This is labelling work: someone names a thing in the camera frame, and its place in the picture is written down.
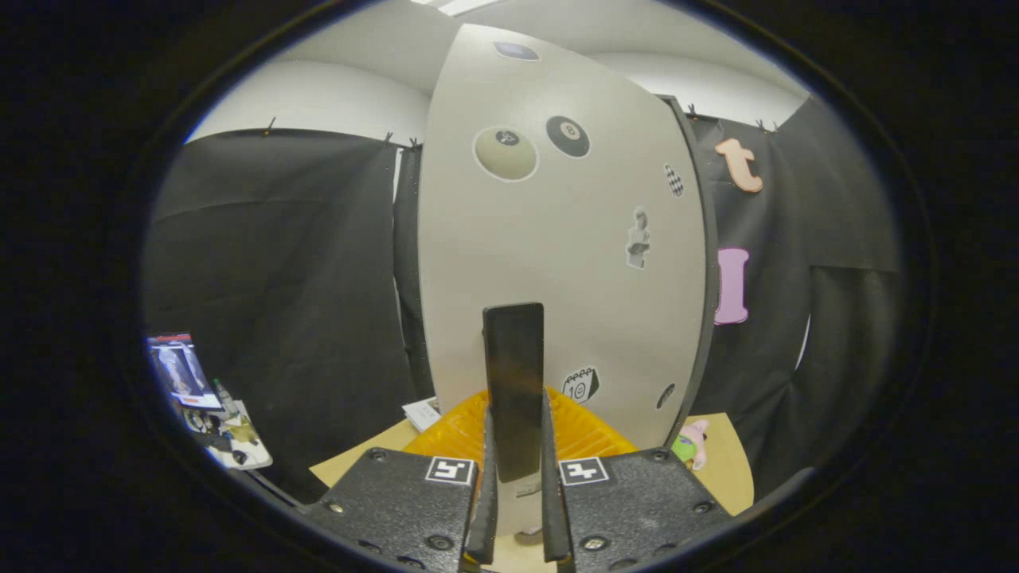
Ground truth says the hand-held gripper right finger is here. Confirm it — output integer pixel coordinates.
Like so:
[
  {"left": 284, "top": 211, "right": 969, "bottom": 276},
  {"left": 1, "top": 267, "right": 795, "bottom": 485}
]
[{"left": 541, "top": 387, "right": 735, "bottom": 573}]

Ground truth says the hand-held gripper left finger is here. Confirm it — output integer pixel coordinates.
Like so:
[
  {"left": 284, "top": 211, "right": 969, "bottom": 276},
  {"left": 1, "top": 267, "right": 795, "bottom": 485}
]
[{"left": 299, "top": 388, "right": 499, "bottom": 573}]

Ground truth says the black door handle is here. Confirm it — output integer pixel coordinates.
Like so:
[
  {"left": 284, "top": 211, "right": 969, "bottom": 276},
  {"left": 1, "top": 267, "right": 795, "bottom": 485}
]
[{"left": 482, "top": 302, "right": 546, "bottom": 484}]

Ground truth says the grey shoe cabinet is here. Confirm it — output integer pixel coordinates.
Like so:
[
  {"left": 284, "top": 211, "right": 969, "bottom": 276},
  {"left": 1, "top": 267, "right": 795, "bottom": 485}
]
[{"left": 659, "top": 94, "right": 721, "bottom": 446}]

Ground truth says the light grey shoe cabinet door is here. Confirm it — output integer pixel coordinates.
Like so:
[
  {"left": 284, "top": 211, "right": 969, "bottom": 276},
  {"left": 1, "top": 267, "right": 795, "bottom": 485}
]
[{"left": 417, "top": 23, "right": 711, "bottom": 544}]

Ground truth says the green and pink plush toy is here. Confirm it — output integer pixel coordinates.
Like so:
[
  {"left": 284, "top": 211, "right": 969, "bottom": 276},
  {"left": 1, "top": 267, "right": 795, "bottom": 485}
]
[{"left": 671, "top": 419, "right": 711, "bottom": 471}]

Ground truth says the white book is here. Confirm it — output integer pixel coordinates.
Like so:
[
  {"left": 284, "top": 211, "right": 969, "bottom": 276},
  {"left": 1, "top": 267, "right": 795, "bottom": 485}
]
[{"left": 401, "top": 396, "right": 442, "bottom": 433}]

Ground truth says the colourful printed poster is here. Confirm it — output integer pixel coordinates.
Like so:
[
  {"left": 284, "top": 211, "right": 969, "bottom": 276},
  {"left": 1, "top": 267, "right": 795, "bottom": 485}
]
[{"left": 146, "top": 333, "right": 224, "bottom": 411}]

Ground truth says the black backdrop cloth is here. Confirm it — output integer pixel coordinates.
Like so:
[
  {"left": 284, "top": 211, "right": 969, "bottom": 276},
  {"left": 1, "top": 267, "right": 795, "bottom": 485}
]
[{"left": 142, "top": 95, "right": 904, "bottom": 506}]

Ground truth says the large ceiling light panel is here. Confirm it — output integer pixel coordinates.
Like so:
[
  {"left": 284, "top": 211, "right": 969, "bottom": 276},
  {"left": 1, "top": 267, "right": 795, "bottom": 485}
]
[{"left": 412, "top": 0, "right": 510, "bottom": 18}]

